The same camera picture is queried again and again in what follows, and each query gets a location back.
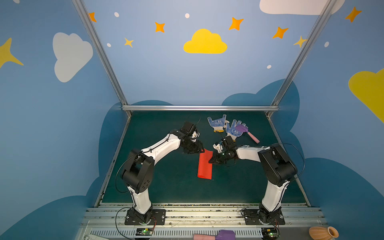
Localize pink purple brush front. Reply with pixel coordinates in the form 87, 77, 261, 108
193, 230, 236, 240

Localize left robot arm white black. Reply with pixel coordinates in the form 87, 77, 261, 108
121, 122, 205, 217

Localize purple pink brush on table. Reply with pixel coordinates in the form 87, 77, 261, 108
236, 125, 261, 144

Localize left blue dotted work glove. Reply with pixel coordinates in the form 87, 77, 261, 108
207, 114, 229, 133

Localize green circuit board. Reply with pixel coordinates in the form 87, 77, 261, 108
262, 228, 279, 240
135, 228, 154, 237

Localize right aluminium frame post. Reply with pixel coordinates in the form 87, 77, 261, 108
267, 0, 337, 119

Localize left green circuit board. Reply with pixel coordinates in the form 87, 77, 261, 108
135, 228, 154, 237

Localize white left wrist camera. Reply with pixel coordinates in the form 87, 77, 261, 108
190, 130, 200, 142

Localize blue dotted work glove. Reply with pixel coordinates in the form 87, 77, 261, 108
226, 119, 247, 142
207, 114, 229, 133

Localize front aluminium rail base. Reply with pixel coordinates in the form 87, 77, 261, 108
76, 203, 328, 240

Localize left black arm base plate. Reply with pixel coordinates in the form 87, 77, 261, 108
124, 209, 166, 226

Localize right green circuit board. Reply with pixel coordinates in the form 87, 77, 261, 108
262, 228, 279, 240

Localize terracotta ribbed vase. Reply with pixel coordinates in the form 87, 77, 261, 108
309, 227, 340, 240

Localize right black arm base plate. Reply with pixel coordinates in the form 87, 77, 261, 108
240, 208, 286, 225

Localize rear aluminium frame bar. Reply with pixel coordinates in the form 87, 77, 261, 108
122, 105, 279, 112

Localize left aluminium frame post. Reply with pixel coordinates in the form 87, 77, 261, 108
72, 0, 128, 107

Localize right blue dotted work glove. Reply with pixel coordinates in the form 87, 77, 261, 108
226, 119, 247, 142

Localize aluminium frame post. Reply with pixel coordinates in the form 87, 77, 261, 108
267, 0, 337, 119
72, 0, 128, 107

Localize red square paper sheet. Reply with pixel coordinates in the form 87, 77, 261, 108
198, 150, 213, 180

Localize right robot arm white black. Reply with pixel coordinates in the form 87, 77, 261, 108
209, 137, 298, 216

